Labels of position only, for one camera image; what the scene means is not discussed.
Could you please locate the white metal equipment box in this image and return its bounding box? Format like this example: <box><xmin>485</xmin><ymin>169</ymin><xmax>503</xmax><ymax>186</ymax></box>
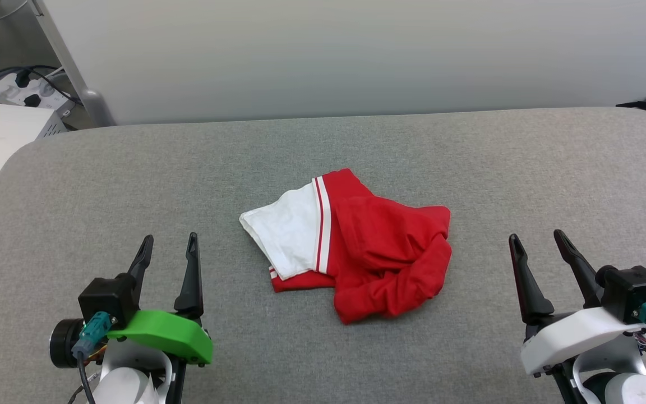
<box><xmin>0</xmin><ymin>101</ymin><xmax>70</xmax><ymax>232</ymax></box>

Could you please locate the red and white garment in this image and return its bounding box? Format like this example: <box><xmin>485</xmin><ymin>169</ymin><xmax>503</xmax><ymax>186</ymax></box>
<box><xmin>239</xmin><ymin>168</ymin><xmax>453</xmax><ymax>325</ymax></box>

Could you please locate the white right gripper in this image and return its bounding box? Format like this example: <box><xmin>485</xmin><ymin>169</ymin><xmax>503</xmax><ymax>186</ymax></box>
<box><xmin>509</xmin><ymin>229</ymin><xmax>646</xmax><ymax>375</ymax></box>

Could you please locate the white power strip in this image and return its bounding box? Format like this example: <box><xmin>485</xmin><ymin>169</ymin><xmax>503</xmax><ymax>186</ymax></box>
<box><xmin>0</xmin><ymin>70</ymin><xmax>75</xmax><ymax>111</ymax></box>

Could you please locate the black power cable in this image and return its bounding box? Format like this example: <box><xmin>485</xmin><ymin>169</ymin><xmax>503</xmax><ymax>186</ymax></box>
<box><xmin>0</xmin><ymin>65</ymin><xmax>84</xmax><ymax>106</ymax></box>

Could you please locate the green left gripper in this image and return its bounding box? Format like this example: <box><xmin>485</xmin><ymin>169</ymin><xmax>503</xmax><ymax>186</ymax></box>
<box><xmin>50</xmin><ymin>232</ymin><xmax>213</xmax><ymax>368</ymax></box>

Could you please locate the grey fabric sofa seat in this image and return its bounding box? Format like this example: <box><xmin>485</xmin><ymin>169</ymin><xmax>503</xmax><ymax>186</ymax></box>
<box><xmin>0</xmin><ymin>107</ymin><xmax>646</xmax><ymax>404</ymax></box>

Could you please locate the left teal plug black cable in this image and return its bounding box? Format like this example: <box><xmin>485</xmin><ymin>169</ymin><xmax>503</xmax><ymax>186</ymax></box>
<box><xmin>72</xmin><ymin>311</ymin><xmax>113</xmax><ymax>404</ymax></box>

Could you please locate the white partition panel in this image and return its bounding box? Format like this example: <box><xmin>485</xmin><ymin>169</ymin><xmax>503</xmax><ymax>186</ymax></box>
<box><xmin>31</xmin><ymin>0</ymin><xmax>646</xmax><ymax>127</ymax></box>

